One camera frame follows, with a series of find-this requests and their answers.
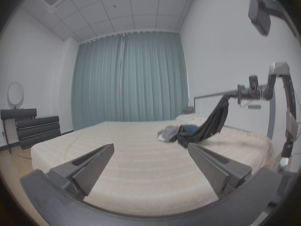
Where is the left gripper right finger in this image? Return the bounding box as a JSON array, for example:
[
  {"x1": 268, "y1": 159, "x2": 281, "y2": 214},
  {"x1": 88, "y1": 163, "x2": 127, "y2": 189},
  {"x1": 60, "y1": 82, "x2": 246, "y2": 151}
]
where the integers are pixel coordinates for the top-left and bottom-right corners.
[{"x1": 188, "y1": 143, "x2": 252, "y2": 198}]

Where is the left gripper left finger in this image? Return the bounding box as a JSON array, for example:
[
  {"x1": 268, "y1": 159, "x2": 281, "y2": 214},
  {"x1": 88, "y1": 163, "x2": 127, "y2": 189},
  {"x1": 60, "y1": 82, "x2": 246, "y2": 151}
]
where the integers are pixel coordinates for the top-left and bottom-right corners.
[{"x1": 47, "y1": 143, "x2": 115, "y2": 201}]

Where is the black T-shirt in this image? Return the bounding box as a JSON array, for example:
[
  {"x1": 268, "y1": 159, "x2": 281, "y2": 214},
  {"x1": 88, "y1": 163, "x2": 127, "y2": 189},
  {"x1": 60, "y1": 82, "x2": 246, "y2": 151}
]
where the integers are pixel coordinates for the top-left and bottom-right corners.
[{"x1": 188, "y1": 94, "x2": 230, "y2": 148}]

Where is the bed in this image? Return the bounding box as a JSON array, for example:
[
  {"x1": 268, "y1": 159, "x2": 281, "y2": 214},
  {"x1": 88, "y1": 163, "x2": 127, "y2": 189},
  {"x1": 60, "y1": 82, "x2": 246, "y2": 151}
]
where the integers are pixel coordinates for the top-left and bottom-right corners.
[{"x1": 31, "y1": 91, "x2": 276, "y2": 217}]

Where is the pile of clothes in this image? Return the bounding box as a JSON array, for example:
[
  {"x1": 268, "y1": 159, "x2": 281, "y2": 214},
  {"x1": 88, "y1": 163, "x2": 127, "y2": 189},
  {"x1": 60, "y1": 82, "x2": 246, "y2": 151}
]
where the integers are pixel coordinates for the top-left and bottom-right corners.
[{"x1": 157, "y1": 125, "x2": 200, "y2": 148}]

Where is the white printed pillow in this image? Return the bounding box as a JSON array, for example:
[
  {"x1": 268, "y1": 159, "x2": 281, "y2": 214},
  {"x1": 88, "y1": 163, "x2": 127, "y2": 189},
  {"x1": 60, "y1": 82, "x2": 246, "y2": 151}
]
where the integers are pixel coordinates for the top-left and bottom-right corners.
[{"x1": 175, "y1": 114, "x2": 208, "y2": 125}]

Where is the black chest of drawers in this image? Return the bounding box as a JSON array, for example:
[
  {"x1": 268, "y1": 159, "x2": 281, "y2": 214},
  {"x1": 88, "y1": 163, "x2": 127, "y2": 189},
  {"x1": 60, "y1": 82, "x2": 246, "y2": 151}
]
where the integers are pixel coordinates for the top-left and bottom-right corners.
[{"x1": 15, "y1": 116, "x2": 62, "y2": 150}]

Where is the blue-green curtain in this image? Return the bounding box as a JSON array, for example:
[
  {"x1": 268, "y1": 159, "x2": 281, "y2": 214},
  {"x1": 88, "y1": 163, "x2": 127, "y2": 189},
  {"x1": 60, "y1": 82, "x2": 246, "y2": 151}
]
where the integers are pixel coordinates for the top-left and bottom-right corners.
[
  {"x1": 120, "y1": 32, "x2": 189, "y2": 122},
  {"x1": 71, "y1": 35, "x2": 123, "y2": 131}
]

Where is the black dressing table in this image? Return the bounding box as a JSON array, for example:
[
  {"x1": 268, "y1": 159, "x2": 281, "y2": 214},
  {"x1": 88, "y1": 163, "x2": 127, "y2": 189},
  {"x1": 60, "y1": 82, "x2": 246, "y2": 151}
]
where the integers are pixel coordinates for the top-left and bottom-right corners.
[{"x1": 0, "y1": 108, "x2": 37, "y2": 154}]

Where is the round white mirror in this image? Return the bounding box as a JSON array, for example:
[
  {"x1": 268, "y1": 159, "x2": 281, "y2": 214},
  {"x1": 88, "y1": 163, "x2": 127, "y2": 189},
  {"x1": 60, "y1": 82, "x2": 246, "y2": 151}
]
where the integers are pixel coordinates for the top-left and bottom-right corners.
[{"x1": 8, "y1": 81, "x2": 24, "y2": 109}]

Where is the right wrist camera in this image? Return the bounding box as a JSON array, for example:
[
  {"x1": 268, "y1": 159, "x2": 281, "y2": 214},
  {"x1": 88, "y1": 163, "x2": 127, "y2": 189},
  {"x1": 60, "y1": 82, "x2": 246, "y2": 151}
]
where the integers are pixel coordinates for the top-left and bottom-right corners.
[{"x1": 249, "y1": 75, "x2": 259, "y2": 91}]

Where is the thin black cable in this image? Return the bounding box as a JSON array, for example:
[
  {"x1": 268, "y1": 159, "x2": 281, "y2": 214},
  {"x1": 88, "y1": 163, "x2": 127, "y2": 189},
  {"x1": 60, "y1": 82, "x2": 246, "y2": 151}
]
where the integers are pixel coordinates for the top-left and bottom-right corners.
[{"x1": 10, "y1": 149, "x2": 32, "y2": 160}]

